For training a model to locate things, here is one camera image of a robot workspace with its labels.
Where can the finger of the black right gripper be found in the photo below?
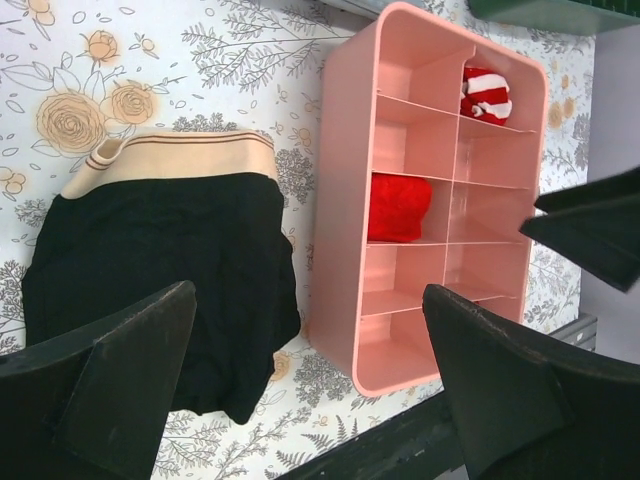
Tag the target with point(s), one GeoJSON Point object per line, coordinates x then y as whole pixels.
{"type": "Point", "coordinates": [595, 226]}

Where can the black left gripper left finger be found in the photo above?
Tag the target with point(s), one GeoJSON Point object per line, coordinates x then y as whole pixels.
{"type": "Point", "coordinates": [92, 403]}

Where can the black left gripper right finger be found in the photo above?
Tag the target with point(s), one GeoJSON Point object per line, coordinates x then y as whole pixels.
{"type": "Point", "coordinates": [528, 406]}

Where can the black underwear beige waistband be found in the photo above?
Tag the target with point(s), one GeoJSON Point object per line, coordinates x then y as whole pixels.
{"type": "Point", "coordinates": [152, 210]}

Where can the pink divided organizer box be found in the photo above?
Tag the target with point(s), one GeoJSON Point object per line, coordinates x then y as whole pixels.
{"type": "Point", "coordinates": [391, 104]}

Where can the red white striped rolled garment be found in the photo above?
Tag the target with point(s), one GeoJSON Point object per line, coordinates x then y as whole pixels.
{"type": "Point", "coordinates": [485, 96]}

